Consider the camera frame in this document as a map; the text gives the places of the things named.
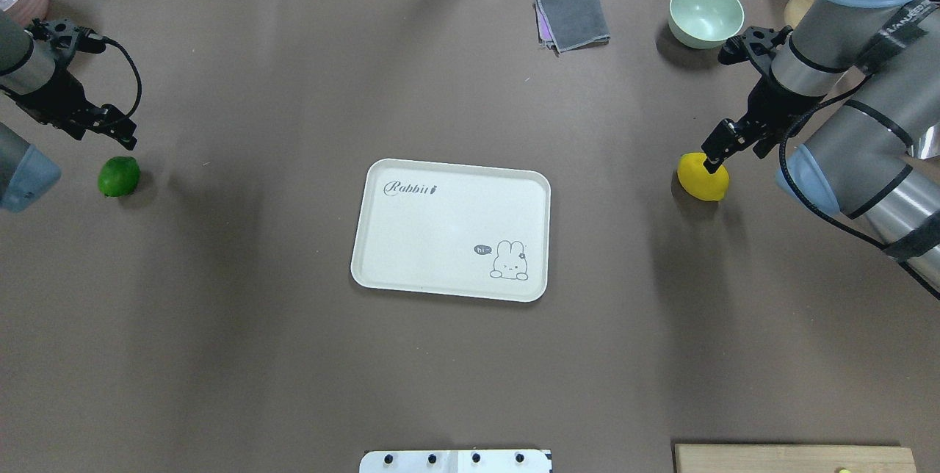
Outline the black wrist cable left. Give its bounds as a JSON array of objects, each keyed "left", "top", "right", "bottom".
[{"left": 88, "top": 34, "right": 143, "bottom": 121}]

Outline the wooden cutting board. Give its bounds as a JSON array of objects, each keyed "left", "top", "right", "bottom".
[{"left": 674, "top": 444, "right": 917, "bottom": 472}]

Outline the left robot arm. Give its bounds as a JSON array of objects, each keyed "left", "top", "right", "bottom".
[{"left": 1, "top": 13, "right": 143, "bottom": 213}]

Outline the yellow lemon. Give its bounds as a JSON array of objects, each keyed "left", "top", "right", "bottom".
[{"left": 677, "top": 152, "right": 731, "bottom": 202}]

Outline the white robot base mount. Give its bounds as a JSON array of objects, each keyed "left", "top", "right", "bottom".
[{"left": 358, "top": 449, "right": 553, "bottom": 472}]

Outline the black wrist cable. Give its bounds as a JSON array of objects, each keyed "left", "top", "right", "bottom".
[
  {"left": 778, "top": 76, "right": 940, "bottom": 300},
  {"left": 88, "top": 34, "right": 143, "bottom": 121}
]

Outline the green lemon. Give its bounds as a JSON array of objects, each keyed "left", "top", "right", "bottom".
[{"left": 97, "top": 156, "right": 141, "bottom": 198}]

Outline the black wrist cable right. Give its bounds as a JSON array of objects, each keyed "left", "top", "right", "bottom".
[{"left": 778, "top": 76, "right": 940, "bottom": 300}]

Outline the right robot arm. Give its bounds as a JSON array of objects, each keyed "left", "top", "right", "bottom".
[{"left": 701, "top": 0, "right": 939, "bottom": 296}]

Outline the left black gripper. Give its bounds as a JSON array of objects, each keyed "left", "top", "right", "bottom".
[{"left": 1, "top": 18, "right": 137, "bottom": 151}]

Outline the mint green bowl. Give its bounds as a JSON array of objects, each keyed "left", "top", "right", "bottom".
[{"left": 668, "top": 0, "right": 745, "bottom": 49}]

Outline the folded grey cloth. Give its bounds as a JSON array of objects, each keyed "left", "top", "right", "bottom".
[{"left": 533, "top": 0, "right": 611, "bottom": 54}]

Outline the white rabbit tray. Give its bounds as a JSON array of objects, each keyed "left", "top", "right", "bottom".
[{"left": 350, "top": 158, "right": 552, "bottom": 303}]

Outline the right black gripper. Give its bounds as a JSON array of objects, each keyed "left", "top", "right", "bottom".
[{"left": 701, "top": 26, "right": 820, "bottom": 175}]

